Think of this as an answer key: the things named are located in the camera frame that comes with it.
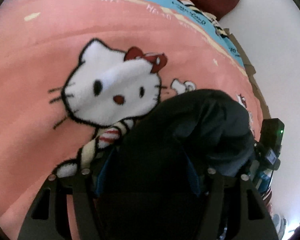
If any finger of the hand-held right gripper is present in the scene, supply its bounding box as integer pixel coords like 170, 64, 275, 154
250, 160, 272, 193

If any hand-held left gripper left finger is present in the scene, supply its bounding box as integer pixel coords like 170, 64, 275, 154
17, 149, 118, 240

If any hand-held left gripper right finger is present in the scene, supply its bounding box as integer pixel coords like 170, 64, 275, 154
182, 152, 279, 240

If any dark navy garment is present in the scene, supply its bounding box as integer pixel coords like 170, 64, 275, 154
96, 89, 256, 240

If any person's right forearm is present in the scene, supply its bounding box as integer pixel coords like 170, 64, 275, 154
262, 186, 274, 209

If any grey white shoe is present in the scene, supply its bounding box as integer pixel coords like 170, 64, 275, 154
271, 212, 288, 239

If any pink cat printed blanket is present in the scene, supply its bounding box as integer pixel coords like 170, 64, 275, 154
0, 0, 264, 230

